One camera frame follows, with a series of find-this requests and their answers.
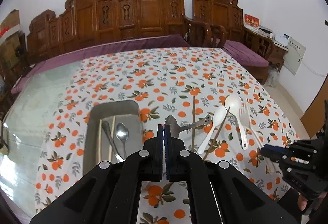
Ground purple sofa cushion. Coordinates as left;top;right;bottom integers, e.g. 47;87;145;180
11;34;190;94

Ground white plastic fork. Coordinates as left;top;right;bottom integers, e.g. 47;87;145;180
240;103;276;174

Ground purple armchair cushion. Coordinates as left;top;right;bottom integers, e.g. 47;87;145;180
223;40;269;67

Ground light wooden chopstick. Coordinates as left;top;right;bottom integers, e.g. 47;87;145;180
97;119;102;163
107;122;115;161

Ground red calendar card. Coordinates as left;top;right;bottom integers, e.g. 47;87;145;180
244;13;260;29

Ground dark brown chopstick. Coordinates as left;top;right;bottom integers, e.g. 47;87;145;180
191;96;196;152
202;110;229;160

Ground carved wooden armchair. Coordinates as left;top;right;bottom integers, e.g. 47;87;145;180
192;0;269;84

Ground wooden side table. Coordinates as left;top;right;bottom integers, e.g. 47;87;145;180
242;28;287;72

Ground large white plastic spoon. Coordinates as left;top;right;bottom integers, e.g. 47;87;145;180
225;94;248;150

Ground person's right hand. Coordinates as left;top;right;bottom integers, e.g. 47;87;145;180
297;194;308;211

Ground carved wooden long sofa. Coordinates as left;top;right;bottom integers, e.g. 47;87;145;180
25;0;214;66

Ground metal spoon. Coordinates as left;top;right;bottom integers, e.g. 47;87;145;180
102;120;124;162
115;122;129;158

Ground small white ceramic spoon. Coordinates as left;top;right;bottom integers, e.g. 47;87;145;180
197;106;227;155

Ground orange print white tablecloth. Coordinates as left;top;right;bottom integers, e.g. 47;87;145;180
34;48;298;212

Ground white wall cabinet box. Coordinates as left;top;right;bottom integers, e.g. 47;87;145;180
284;37;306;75

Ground rectangular metal tray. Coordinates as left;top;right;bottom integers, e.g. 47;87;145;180
83;100;144;175

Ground white device on table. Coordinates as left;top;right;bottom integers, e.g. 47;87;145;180
273;31;290;46

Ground stacked cardboard boxes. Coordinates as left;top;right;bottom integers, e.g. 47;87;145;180
1;9;26;68

